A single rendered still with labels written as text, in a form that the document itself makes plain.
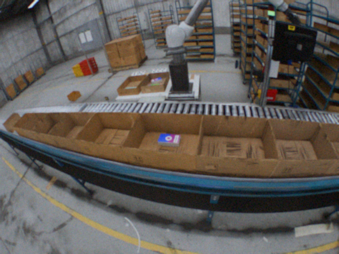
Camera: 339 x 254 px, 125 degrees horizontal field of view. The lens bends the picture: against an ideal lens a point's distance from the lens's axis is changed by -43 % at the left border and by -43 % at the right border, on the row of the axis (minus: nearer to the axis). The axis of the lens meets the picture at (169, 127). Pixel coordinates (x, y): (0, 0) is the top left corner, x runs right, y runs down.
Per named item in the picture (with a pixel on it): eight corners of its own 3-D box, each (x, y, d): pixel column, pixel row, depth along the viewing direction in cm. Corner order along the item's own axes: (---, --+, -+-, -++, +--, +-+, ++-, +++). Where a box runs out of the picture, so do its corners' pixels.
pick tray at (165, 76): (170, 77, 202) (169, 71, 196) (165, 91, 175) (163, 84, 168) (150, 79, 209) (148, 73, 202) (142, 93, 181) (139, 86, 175)
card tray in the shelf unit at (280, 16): (264, 17, 133) (264, 9, 127) (285, 20, 125) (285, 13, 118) (275, 19, 105) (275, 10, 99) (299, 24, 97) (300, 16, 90)
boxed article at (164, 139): (161, 137, 102) (160, 133, 100) (181, 138, 98) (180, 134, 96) (158, 145, 97) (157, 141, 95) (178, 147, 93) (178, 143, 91)
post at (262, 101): (264, 110, 138) (276, 20, 80) (265, 113, 135) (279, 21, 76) (253, 110, 141) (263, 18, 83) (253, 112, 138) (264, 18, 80)
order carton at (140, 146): (203, 135, 98) (203, 114, 87) (196, 175, 78) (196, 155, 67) (147, 131, 110) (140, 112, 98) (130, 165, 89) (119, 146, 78)
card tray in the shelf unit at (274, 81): (261, 73, 186) (261, 66, 179) (279, 74, 178) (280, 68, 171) (269, 86, 157) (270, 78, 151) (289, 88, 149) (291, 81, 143)
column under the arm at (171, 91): (172, 83, 188) (168, 58, 167) (193, 82, 182) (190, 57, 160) (168, 94, 170) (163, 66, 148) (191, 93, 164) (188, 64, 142)
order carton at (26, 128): (55, 124, 143) (48, 112, 132) (39, 142, 122) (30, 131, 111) (41, 122, 154) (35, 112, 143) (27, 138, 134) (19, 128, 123)
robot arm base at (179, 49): (164, 50, 156) (164, 45, 152) (184, 47, 152) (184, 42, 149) (163, 54, 143) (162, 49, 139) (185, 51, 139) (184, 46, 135)
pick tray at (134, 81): (148, 80, 208) (147, 74, 201) (138, 94, 180) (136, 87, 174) (130, 82, 215) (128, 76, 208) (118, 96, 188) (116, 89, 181)
